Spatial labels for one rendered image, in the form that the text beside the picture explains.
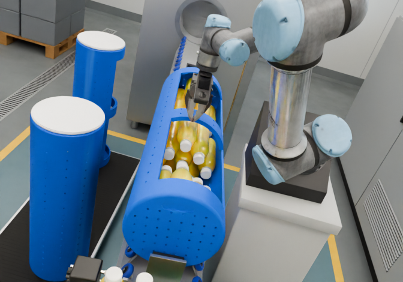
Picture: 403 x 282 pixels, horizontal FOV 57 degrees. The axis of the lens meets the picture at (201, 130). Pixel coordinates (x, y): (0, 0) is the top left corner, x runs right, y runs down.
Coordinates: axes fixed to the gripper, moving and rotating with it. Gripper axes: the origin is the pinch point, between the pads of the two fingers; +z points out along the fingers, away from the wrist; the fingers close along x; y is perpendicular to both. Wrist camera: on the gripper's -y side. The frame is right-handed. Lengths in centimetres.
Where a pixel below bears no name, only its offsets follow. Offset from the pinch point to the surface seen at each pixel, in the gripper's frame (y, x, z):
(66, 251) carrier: 5, 40, 86
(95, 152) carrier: 12.2, 34.0, 32.1
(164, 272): -45, 0, 24
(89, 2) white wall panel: 489, 170, 110
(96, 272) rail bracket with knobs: -49, 18, 23
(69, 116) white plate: 15, 46, 20
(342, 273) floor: 59, -129, 123
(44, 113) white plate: 13, 55, 20
